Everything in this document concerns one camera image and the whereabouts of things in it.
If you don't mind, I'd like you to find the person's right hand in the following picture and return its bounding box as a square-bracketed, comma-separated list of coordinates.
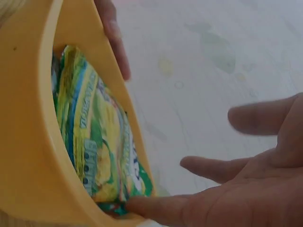
[127, 92, 303, 227]

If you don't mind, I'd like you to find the yellow plastic container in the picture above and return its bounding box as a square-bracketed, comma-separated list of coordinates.
[0, 0, 160, 227]

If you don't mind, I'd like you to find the person's left hand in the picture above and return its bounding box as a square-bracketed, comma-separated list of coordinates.
[94, 0, 132, 81]

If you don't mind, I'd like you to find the green yellow snack packet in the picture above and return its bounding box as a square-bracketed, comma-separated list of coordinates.
[96, 200, 134, 217]
[56, 44, 155, 204]

